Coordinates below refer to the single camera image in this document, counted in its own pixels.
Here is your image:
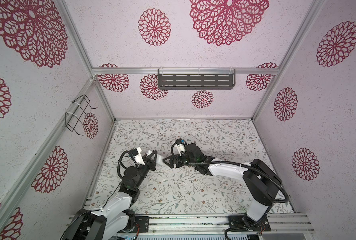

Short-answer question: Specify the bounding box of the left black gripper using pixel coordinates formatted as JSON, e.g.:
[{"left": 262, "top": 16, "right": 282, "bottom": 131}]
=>
[{"left": 135, "top": 150, "right": 156, "bottom": 189}]

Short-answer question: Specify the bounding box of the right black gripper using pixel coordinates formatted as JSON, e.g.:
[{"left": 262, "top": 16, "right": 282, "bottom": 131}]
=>
[{"left": 163, "top": 152, "right": 198, "bottom": 168}]

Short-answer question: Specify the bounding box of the white remote control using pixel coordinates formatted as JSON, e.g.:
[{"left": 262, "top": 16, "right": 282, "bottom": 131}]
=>
[{"left": 146, "top": 150, "right": 165, "bottom": 165}]

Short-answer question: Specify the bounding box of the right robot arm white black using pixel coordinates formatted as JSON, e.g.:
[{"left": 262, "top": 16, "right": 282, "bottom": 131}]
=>
[{"left": 162, "top": 139, "right": 289, "bottom": 231}]

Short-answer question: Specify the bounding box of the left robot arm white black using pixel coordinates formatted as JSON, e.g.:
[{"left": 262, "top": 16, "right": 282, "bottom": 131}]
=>
[{"left": 60, "top": 148, "right": 158, "bottom": 240}]

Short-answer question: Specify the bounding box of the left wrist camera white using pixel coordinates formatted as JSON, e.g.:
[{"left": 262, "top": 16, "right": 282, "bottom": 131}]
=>
[{"left": 129, "top": 147, "right": 145, "bottom": 165}]

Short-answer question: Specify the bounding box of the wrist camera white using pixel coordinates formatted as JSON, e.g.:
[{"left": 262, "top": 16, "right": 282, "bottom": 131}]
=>
[
  {"left": 129, "top": 147, "right": 145, "bottom": 165},
  {"left": 175, "top": 139, "right": 187, "bottom": 157}
]

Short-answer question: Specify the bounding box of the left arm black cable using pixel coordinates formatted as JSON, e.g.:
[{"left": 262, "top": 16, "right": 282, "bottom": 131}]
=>
[{"left": 117, "top": 149, "right": 136, "bottom": 181}]

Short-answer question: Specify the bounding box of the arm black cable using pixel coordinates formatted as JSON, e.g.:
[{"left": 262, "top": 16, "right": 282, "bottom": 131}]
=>
[
  {"left": 170, "top": 140, "right": 290, "bottom": 240},
  {"left": 117, "top": 149, "right": 136, "bottom": 181}
]

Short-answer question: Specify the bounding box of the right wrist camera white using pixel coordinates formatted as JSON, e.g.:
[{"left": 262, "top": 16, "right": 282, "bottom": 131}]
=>
[{"left": 175, "top": 139, "right": 187, "bottom": 157}]

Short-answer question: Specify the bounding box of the dark grey wall shelf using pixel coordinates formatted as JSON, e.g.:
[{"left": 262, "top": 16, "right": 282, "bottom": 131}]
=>
[{"left": 157, "top": 69, "right": 236, "bottom": 90}]

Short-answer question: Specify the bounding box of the black wire wall basket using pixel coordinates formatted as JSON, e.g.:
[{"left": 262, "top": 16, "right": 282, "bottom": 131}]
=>
[{"left": 64, "top": 95, "right": 99, "bottom": 139}]

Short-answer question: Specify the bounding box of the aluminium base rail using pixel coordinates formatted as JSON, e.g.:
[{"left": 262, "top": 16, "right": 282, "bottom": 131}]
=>
[{"left": 63, "top": 213, "right": 315, "bottom": 236}]

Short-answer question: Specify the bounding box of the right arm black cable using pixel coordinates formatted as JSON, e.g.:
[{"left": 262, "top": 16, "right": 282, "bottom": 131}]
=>
[{"left": 170, "top": 140, "right": 290, "bottom": 240}]

